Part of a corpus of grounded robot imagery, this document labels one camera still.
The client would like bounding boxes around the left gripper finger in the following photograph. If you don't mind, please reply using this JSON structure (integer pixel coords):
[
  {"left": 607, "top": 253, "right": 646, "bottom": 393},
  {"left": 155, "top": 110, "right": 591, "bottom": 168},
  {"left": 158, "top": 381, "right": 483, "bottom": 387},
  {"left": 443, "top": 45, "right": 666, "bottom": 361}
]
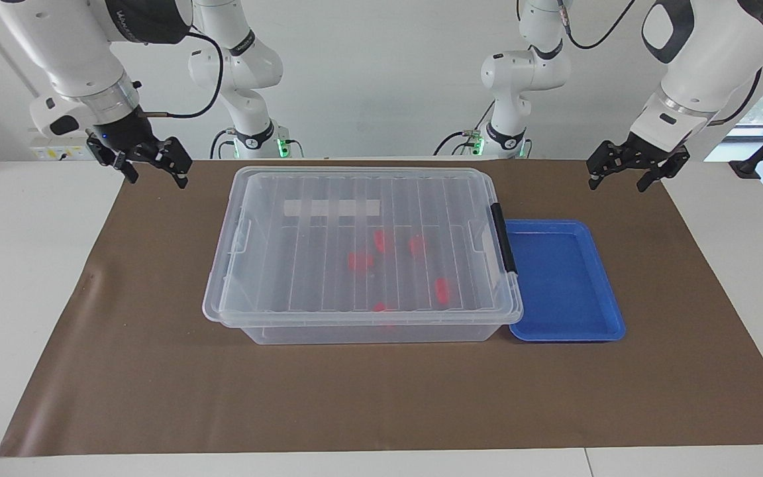
[
  {"left": 587, "top": 140, "right": 627, "bottom": 191},
  {"left": 637, "top": 146, "right": 691, "bottom": 193}
]

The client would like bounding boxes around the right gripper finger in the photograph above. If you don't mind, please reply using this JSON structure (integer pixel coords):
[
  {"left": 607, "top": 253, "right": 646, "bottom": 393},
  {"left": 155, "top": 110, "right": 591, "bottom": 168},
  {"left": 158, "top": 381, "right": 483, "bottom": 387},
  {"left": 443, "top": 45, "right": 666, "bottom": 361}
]
[
  {"left": 155, "top": 137, "right": 193, "bottom": 190},
  {"left": 88, "top": 141, "right": 140, "bottom": 186}
]

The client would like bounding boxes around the clear ribbed box lid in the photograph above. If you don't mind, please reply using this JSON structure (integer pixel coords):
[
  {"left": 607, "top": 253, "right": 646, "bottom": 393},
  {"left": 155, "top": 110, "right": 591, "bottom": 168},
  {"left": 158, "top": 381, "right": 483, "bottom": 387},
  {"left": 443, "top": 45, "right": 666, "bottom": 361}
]
[{"left": 202, "top": 166, "right": 525, "bottom": 327}]

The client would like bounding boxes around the black box latch clip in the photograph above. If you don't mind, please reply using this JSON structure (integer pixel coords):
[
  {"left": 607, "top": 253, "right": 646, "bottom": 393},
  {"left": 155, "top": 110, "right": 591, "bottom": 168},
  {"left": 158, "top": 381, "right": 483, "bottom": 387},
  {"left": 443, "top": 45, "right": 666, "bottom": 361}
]
[{"left": 491, "top": 203, "right": 519, "bottom": 275}]

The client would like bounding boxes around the blue plastic tray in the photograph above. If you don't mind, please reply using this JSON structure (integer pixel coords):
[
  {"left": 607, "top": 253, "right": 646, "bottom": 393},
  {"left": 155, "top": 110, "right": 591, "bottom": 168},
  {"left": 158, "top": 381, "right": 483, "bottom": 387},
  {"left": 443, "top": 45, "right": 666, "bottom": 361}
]
[{"left": 505, "top": 219, "right": 626, "bottom": 343}]

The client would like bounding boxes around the clear plastic storage box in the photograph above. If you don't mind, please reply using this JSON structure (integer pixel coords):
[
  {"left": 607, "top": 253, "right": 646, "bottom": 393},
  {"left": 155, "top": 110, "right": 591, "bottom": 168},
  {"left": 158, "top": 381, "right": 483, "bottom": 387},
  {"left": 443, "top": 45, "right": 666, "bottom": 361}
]
[{"left": 219, "top": 169, "right": 523, "bottom": 346}]

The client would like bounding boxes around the brown table mat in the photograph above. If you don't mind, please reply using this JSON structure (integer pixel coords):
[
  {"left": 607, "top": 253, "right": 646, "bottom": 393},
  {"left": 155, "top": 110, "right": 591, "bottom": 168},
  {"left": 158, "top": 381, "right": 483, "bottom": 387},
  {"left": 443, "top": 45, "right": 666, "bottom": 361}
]
[{"left": 0, "top": 159, "right": 763, "bottom": 458}]

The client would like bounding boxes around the white wall power box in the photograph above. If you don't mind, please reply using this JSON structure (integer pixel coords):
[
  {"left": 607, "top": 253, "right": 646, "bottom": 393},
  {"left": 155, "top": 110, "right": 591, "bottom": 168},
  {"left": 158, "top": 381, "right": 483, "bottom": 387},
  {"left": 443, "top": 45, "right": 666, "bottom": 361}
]
[{"left": 30, "top": 135, "right": 101, "bottom": 162}]

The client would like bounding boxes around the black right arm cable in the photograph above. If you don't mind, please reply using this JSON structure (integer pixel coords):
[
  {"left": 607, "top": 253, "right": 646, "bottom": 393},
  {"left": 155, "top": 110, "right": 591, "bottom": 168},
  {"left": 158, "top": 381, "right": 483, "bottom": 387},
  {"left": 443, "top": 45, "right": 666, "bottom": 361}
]
[{"left": 136, "top": 30, "right": 225, "bottom": 120}]

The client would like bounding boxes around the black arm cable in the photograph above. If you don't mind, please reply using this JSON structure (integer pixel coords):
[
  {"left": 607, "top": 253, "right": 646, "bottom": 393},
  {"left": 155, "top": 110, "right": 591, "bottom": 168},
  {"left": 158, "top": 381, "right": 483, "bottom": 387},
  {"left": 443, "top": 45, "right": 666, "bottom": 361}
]
[
  {"left": 556, "top": 0, "right": 763, "bottom": 127},
  {"left": 136, "top": 30, "right": 225, "bottom": 120}
]

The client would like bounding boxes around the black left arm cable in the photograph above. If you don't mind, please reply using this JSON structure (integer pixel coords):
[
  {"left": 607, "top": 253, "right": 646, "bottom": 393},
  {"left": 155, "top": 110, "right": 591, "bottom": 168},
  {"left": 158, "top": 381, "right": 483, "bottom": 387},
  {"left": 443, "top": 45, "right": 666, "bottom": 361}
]
[{"left": 556, "top": 0, "right": 763, "bottom": 127}]

